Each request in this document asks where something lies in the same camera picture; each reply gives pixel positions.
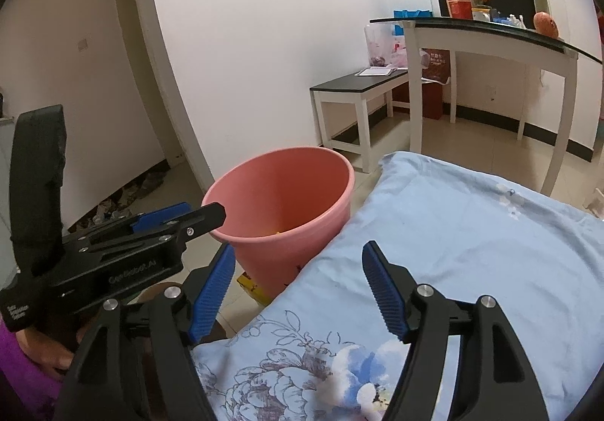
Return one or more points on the red gift bag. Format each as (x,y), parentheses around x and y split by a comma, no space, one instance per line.
(436,66)

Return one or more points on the person's left hand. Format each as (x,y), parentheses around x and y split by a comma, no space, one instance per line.
(47,350)

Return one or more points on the white paper sheet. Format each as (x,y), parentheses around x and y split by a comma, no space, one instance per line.
(375,71)

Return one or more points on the wall outlet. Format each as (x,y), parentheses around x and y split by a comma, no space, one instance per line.
(493,93)

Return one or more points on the person's left forearm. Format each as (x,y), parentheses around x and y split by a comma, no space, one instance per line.
(19,378)

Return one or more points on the red round plush toy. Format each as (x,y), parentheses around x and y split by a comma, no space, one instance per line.
(546,24)

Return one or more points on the dark red box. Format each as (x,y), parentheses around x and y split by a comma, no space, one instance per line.
(429,102)

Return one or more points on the light blue floral cloth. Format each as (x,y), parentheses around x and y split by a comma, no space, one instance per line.
(448,237)

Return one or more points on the dark-top white bench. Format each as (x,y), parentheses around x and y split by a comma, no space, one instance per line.
(349,83)

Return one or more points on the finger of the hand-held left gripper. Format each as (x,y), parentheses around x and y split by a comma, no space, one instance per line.
(207,218)
(160,215)

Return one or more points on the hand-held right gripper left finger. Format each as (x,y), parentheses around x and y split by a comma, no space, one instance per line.
(212,293)

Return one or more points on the pink plastic bag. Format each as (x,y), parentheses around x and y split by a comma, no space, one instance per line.
(384,46)

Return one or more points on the white glass-top table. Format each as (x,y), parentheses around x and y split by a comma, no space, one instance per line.
(472,38)

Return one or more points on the yellow printed box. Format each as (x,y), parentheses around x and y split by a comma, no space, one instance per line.
(252,289)

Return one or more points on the pink plastic bucket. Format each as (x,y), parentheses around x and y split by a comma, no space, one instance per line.
(292,185)

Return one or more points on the blue folded item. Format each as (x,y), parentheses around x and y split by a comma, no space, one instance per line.
(413,13)

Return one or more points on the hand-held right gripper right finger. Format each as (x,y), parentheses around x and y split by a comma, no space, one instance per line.
(384,293)

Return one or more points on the pile of paper scraps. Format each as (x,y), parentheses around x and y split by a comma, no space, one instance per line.
(122,199)

